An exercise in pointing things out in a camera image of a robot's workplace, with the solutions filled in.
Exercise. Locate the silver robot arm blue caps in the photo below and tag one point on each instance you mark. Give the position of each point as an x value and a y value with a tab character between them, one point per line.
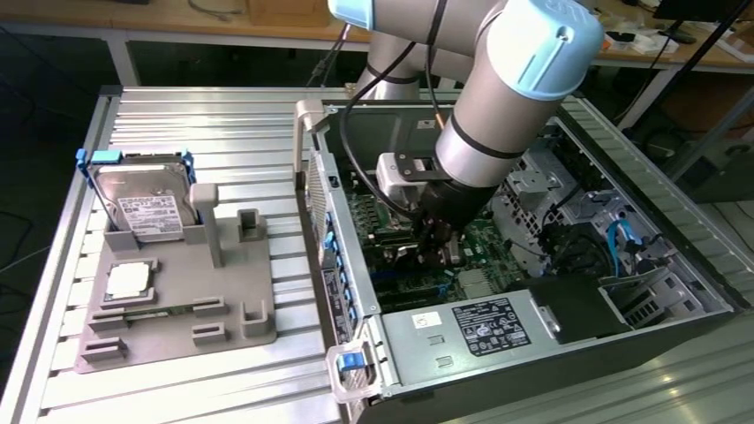
506	88

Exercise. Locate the black box on floor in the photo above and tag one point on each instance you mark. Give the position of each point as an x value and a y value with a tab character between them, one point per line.
725	176

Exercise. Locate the silver power supply with label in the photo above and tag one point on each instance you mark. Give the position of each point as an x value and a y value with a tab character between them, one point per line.
421	349

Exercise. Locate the black RAM stick with label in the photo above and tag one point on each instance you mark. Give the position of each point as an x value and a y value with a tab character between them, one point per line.
386	238

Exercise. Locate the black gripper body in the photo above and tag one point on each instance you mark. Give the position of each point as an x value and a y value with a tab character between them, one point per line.
460	203

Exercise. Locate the black slanted pole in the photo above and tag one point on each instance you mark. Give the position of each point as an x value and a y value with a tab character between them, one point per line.
701	48

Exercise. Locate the grey parts rack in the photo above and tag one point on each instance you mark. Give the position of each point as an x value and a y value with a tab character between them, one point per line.
177	282

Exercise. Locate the metal disk bay cage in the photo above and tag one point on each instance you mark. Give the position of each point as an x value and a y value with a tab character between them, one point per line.
530	190

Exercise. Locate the black expansion slot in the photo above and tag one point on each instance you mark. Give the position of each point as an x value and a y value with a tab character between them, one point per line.
413	301
409	289

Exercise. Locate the green motherboard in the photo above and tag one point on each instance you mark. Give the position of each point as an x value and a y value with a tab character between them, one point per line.
492	247

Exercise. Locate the cluttered wooden desk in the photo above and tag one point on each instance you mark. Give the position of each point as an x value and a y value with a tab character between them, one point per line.
707	55

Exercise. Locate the white and black device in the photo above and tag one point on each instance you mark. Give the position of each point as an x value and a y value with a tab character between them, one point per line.
642	43

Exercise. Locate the blue case latch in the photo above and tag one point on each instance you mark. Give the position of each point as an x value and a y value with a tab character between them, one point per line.
348	362

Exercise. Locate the hard disk in blue caddy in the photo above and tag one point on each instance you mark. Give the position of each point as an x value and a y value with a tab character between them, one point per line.
142	199

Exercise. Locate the long wooden desk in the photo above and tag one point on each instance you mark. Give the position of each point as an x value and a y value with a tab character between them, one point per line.
147	22

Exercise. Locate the green RAM stick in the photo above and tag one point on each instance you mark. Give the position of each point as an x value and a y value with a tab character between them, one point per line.
150	312

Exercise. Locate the silver CPU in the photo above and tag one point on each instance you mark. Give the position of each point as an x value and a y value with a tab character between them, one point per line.
129	282

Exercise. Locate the open black PC case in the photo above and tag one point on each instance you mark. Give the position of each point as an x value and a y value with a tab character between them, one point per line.
589	380

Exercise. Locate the silver chipset heatsink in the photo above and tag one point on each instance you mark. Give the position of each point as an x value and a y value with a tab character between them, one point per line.
476	282

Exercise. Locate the black monitor with stand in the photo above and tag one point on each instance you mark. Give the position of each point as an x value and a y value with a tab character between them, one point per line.
707	9

